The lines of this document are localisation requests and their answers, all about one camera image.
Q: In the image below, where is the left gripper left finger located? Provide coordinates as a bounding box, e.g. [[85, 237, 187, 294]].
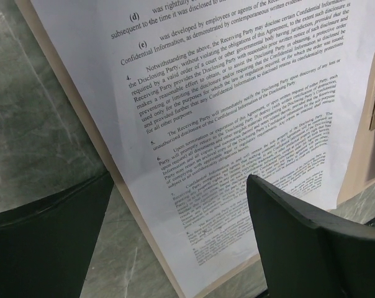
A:
[[0, 172, 114, 297]]

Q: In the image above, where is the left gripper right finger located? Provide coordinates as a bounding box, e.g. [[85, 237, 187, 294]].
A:
[[246, 175, 375, 297]]

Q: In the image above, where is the beige cardboard folder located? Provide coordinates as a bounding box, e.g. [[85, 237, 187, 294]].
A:
[[13, 0, 375, 298]]

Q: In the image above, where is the single white printed sheet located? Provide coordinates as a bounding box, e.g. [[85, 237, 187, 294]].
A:
[[30, 0, 375, 298]]

